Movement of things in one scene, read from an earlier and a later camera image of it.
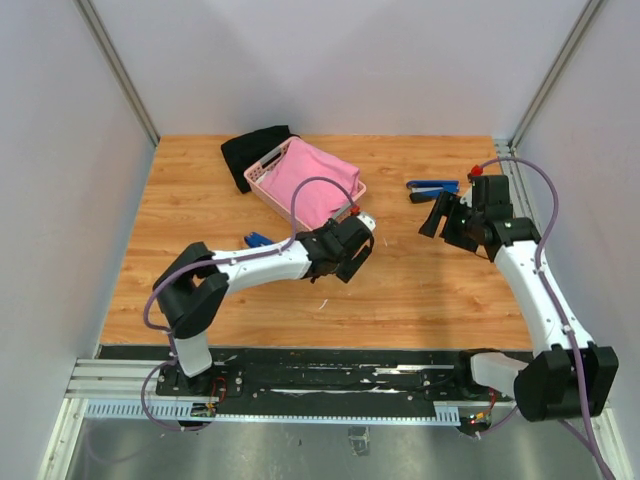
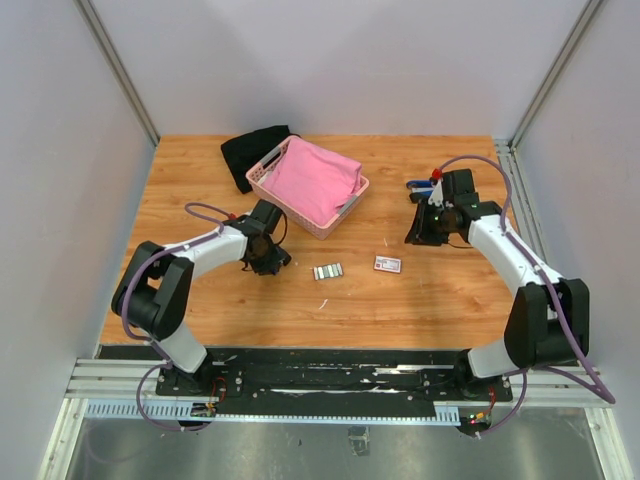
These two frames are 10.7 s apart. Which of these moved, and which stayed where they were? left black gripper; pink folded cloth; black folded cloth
Moved: left black gripper
Stayed: pink folded cloth; black folded cloth
